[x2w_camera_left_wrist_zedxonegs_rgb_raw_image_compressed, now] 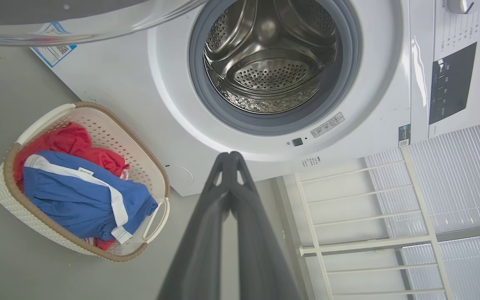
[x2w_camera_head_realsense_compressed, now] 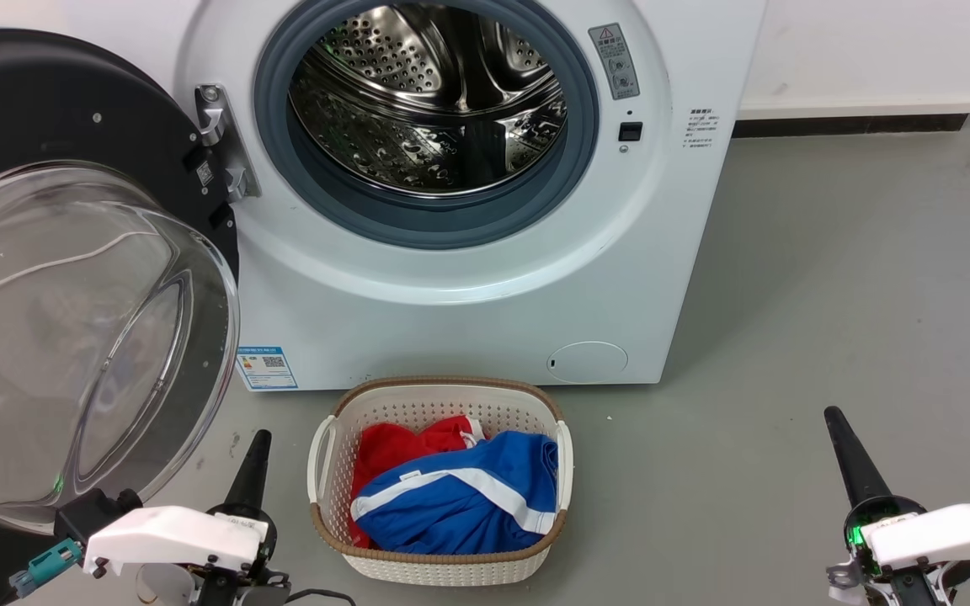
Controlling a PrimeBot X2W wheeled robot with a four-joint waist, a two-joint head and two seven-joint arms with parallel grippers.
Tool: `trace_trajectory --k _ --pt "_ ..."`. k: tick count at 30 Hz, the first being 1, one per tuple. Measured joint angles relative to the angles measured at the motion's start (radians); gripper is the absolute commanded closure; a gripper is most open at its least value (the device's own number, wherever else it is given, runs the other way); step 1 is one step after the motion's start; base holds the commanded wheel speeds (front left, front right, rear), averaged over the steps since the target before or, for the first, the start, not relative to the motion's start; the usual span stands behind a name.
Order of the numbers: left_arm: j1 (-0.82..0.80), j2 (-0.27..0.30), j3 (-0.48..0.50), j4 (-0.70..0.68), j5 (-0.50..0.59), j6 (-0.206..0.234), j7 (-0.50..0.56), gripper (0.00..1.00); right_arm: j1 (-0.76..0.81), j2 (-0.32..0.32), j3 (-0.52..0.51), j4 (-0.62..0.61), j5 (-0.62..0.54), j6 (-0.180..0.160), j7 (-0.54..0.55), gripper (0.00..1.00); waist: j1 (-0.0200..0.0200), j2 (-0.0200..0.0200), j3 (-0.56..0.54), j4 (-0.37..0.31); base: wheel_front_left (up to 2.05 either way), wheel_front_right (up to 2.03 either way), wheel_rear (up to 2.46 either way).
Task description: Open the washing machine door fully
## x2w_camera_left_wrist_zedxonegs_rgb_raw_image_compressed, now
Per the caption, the blue garment with white stripe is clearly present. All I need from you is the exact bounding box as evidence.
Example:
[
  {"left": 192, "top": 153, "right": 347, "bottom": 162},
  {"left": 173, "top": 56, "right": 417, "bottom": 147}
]
[{"left": 22, "top": 150, "right": 158, "bottom": 245}]

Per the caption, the round white filter cover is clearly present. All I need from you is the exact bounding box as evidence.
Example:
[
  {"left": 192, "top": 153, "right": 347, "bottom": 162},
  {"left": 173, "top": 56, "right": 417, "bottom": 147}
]
[{"left": 164, "top": 164, "right": 195, "bottom": 193}]

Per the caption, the small QR code sticker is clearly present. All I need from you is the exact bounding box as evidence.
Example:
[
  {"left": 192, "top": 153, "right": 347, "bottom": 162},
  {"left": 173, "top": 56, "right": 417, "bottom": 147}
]
[{"left": 398, "top": 124, "right": 411, "bottom": 148}]

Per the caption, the white front-load washing machine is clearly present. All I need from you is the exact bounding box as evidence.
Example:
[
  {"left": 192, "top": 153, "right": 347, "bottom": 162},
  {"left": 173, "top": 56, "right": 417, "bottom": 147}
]
[{"left": 30, "top": 0, "right": 480, "bottom": 197}]

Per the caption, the stainless steel washer drum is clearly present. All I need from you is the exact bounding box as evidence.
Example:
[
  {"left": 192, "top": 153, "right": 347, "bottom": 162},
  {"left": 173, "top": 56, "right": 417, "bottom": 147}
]
[{"left": 203, "top": 0, "right": 338, "bottom": 114}]

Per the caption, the ribbed translucent panel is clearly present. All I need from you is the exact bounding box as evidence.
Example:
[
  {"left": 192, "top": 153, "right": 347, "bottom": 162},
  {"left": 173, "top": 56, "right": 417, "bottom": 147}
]
[{"left": 363, "top": 118, "right": 480, "bottom": 300}]

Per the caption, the red garment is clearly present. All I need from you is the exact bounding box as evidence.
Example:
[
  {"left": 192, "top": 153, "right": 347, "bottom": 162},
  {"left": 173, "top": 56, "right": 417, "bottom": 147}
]
[{"left": 13, "top": 122, "right": 130, "bottom": 250}]

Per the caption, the black washer display panel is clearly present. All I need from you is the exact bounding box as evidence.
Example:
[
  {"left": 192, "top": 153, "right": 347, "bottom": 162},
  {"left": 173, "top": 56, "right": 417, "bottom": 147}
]
[{"left": 428, "top": 42, "right": 478, "bottom": 125}]

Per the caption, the white metal rack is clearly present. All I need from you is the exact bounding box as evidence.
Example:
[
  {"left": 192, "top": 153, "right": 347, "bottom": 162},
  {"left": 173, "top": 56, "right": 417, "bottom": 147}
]
[{"left": 294, "top": 146, "right": 455, "bottom": 300}]

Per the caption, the white woven laundry basket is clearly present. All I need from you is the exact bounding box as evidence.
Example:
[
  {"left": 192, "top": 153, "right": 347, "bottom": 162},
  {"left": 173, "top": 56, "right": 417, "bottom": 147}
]
[{"left": 0, "top": 102, "right": 170, "bottom": 263}]

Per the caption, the blue energy label sticker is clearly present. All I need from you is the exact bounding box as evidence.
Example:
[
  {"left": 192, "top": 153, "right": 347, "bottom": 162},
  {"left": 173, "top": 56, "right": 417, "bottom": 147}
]
[{"left": 30, "top": 44, "right": 77, "bottom": 68}]

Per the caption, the silver washer control knob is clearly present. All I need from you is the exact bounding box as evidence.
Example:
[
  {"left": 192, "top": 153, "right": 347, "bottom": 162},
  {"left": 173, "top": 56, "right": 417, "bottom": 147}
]
[{"left": 447, "top": 0, "right": 475, "bottom": 14}]

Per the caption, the white warning label sticker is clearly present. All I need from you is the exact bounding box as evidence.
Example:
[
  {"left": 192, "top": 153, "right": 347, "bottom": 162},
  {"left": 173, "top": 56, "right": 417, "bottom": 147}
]
[{"left": 310, "top": 112, "right": 345, "bottom": 138}]

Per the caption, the round black glass washer door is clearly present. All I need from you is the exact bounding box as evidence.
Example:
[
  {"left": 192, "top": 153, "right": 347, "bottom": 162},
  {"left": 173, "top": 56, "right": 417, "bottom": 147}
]
[{"left": 0, "top": 0, "right": 207, "bottom": 46}]

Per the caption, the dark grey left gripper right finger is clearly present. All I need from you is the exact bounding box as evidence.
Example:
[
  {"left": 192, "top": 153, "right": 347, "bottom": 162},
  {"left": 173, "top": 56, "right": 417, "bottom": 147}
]
[{"left": 230, "top": 151, "right": 301, "bottom": 300}]

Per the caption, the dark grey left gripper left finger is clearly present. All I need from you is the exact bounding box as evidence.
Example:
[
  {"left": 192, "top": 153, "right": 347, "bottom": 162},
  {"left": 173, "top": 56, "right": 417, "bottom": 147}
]
[{"left": 157, "top": 152, "right": 233, "bottom": 300}]

